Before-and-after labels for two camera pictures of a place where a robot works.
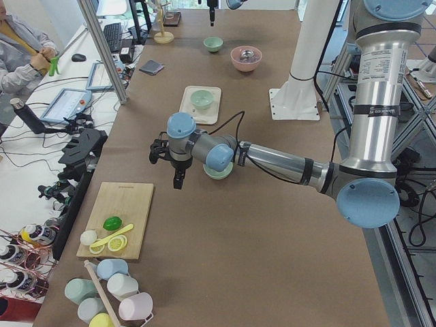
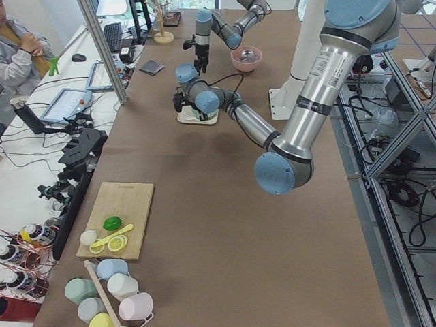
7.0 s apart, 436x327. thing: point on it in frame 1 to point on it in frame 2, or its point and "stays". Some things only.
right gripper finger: x=212 y=4 to x=202 y=53
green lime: x=112 y=223 stays
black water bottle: x=28 y=116 stays
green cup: x=78 y=289 stays
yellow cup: x=101 y=320 stays
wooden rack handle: x=87 y=263 stays
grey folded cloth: x=151 y=67 stays
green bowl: x=219 y=174 to x=195 y=112
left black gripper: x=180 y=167 to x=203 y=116
